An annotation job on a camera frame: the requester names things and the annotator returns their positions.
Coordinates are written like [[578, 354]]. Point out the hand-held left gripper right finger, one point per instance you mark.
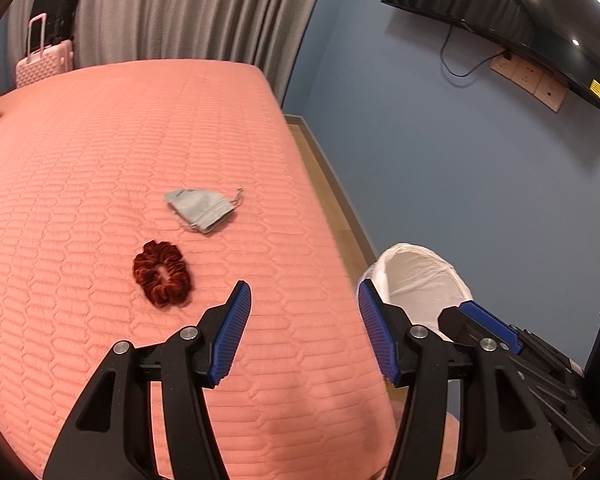
[[380, 330]]

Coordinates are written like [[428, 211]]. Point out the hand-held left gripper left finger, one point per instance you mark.
[[230, 330]]

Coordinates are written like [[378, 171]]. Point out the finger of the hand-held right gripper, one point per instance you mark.
[[485, 320]]

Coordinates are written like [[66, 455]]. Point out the dark red velvet scrunchie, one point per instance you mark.
[[175, 290]]

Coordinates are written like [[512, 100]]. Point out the bed with salmon quilted cover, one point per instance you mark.
[[130, 135]]

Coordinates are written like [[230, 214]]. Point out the pink hard-shell suitcase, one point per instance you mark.
[[45, 65]]

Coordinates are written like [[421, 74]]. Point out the grey curtain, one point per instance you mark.
[[180, 10]]

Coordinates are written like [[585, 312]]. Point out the black suitcase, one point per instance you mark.
[[60, 5]]

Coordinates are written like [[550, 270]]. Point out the beige wall socket panel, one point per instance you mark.
[[530, 80]]

